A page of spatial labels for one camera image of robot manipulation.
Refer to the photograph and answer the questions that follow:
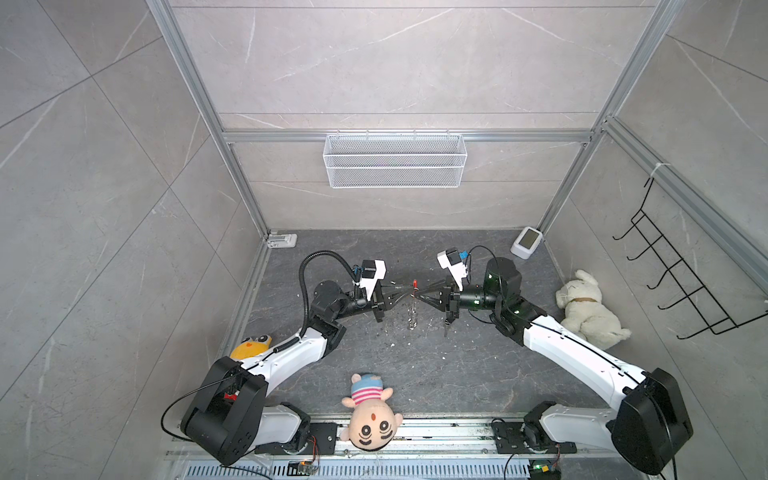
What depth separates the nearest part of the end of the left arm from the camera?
63cm

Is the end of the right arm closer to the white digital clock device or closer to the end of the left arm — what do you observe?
the end of the left arm

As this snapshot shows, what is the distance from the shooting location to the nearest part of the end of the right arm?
627 mm

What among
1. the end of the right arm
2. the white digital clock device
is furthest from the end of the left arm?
the white digital clock device
